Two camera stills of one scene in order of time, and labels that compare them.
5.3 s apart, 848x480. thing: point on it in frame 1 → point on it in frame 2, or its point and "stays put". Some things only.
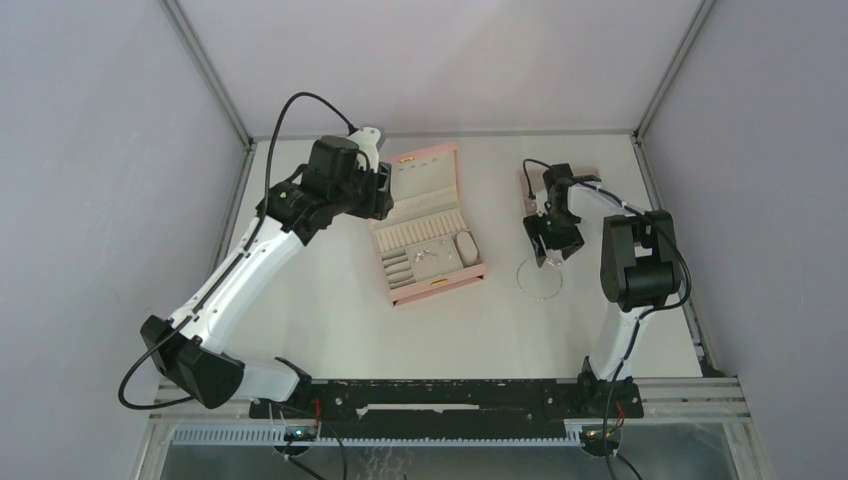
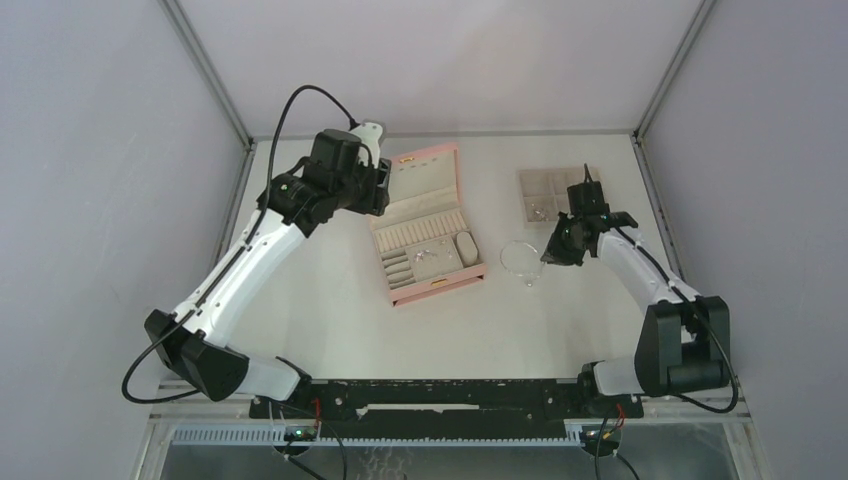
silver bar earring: x=419 y=255 stays put
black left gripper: x=380 y=201 stays put
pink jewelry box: x=425 y=244 stays put
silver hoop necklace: x=517 y=280 → x=530 y=276
